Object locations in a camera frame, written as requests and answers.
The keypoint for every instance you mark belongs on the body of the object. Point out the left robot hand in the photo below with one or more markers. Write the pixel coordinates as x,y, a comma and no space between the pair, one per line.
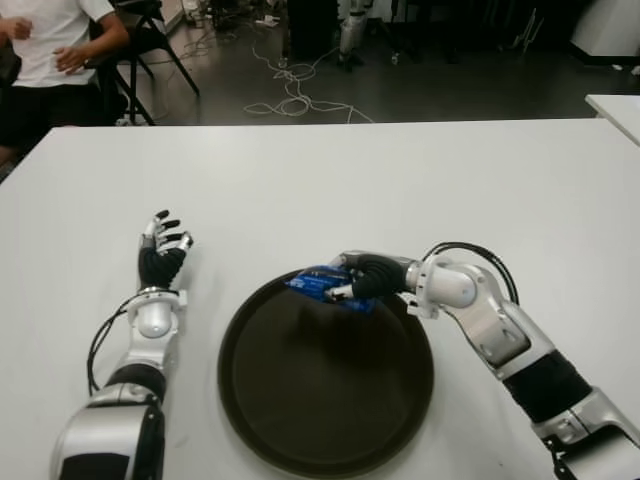
160,262

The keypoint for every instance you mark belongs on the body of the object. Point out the black folding chair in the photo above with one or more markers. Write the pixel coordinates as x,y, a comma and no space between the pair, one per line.
150,40

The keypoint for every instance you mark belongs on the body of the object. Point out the white side table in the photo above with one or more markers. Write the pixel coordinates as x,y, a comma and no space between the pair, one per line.
617,112

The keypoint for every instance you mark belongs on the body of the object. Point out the white power strip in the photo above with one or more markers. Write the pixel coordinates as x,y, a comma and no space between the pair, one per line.
269,21

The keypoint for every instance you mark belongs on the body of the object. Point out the silver humanoid robot leg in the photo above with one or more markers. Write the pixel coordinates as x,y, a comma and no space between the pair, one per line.
350,30

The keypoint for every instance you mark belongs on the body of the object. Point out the blue Oreo package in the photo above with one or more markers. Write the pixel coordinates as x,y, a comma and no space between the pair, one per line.
315,282

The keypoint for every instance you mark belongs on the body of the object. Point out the round brown tray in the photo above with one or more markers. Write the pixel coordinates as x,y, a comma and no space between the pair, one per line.
325,370

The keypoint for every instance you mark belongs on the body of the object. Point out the person in white shirt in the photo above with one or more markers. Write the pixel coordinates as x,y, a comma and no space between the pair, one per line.
47,30

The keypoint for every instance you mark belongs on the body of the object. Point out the white cabinet with black base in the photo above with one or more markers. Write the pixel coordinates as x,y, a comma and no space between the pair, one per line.
610,25

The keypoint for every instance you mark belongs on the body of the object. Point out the black wheeled chair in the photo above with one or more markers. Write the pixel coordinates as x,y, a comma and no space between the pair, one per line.
415,30

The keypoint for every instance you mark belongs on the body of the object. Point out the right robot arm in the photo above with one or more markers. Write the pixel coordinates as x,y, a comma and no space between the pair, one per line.
475,300

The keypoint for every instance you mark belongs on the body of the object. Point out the folded metal stand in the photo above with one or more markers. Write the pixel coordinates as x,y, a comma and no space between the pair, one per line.
527,30

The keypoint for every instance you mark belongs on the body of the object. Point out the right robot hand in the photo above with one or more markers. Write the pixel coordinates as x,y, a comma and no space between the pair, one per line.
377,277

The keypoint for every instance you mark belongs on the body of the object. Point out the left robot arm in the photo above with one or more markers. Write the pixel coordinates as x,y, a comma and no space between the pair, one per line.
152,325

